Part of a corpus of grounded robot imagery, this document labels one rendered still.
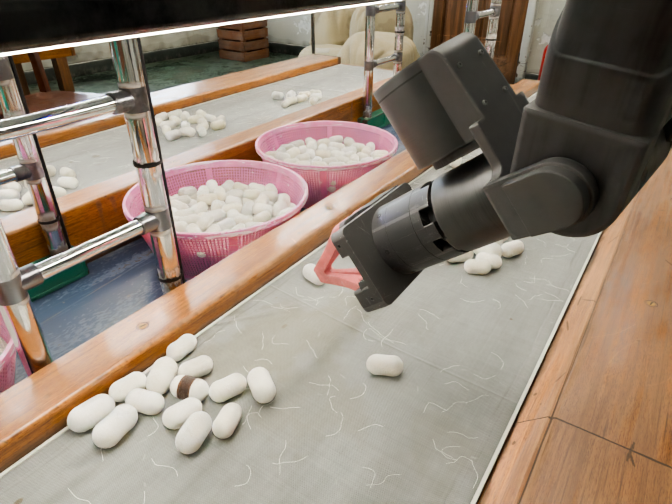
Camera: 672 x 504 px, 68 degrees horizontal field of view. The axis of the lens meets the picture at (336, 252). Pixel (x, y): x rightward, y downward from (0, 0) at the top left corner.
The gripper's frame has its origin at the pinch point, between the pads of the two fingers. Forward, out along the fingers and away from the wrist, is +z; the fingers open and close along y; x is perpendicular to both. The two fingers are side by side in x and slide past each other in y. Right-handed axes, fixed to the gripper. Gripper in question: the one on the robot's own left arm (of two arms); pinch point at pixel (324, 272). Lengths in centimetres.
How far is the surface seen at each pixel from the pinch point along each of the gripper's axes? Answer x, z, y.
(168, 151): -29, 51, -29
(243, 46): -194, 360, -413
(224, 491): 8.3, 2.8, 17.1
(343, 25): -133, 234, -410
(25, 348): -8.2, 16.4, 18.7
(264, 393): 5.5, 4.0, 9.4
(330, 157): -11, 28, -43
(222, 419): 4.8, 4.5, 13.5
